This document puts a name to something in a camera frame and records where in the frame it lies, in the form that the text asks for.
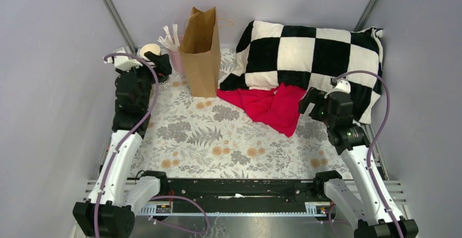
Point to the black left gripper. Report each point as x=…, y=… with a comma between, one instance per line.
x=162, y=62

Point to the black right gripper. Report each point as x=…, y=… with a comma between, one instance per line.
x=315, y=96

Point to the black paper coffee cup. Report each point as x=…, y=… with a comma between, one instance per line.
x=152, y=48

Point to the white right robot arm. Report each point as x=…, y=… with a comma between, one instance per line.
x=372, y=213

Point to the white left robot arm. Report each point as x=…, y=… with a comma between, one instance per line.
x=109, y=211

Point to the pink cup holder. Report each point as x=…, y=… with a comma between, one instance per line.
x=175, y=57

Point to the brown paper bag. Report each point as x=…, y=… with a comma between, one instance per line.
x=200, y=52

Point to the red cloth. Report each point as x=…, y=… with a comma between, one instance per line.
x=277, y=108

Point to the checkered black white pillow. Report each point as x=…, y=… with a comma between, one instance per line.
x=270, y=54

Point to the floral table mat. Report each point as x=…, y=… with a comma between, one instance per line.
x=194, y=137

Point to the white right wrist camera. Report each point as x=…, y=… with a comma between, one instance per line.
x=339, y=85

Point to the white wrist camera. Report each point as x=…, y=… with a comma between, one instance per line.
x=339, y=85
x=123, y=63

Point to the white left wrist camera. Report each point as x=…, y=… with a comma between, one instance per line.
x=123, y=63

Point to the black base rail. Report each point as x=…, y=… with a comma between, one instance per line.
x=237, y=197

